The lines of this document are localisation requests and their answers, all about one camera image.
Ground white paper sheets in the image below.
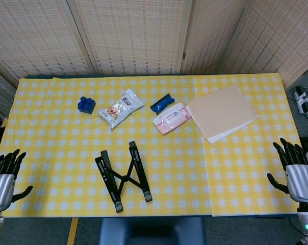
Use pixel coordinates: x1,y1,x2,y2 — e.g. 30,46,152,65
206,121,249,145

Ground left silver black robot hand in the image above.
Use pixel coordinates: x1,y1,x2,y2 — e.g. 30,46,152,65
0,149,34,211

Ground white power strip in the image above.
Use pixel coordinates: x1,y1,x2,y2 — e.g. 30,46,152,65
293,86,308,115

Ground blue rolled pouch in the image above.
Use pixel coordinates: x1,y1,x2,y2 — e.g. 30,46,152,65
149,93,175,115

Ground beige woven folding screen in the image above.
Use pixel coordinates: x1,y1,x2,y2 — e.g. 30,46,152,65
0,0,308,89

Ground white nut snack bag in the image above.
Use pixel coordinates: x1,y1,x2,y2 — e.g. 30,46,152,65
97,88,146,130

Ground yellow white checkered tablecloth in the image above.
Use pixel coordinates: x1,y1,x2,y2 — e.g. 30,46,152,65
0,73,308,218

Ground blue toy building block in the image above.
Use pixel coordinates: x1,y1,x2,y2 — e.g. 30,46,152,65
77,96,96,115

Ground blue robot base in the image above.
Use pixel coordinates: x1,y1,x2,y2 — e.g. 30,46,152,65
97,216,207,245

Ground pink wet wipes pack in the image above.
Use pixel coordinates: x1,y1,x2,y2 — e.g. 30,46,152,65
152,102,193,135

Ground black folding laptop stand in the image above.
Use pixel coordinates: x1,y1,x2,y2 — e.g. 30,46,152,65
94,140,153,213

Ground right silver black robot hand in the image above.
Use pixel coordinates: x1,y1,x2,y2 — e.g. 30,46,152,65
267,137,308,204

